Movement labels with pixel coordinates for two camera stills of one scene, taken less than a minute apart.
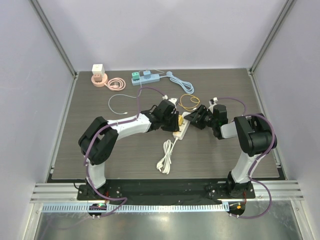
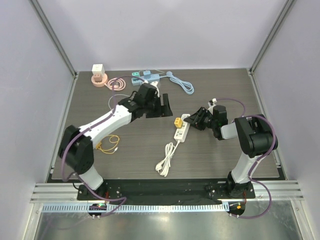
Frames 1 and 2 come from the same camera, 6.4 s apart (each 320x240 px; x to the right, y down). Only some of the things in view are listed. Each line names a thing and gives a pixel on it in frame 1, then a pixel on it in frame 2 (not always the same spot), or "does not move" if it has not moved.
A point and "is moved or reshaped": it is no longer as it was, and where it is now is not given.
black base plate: (156, 190) does not move
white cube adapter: (98, 69) does not move
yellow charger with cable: (193, 99) is moved or reshaped
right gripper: (198, 118) does not move
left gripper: (175, 126) -> (163, 110)
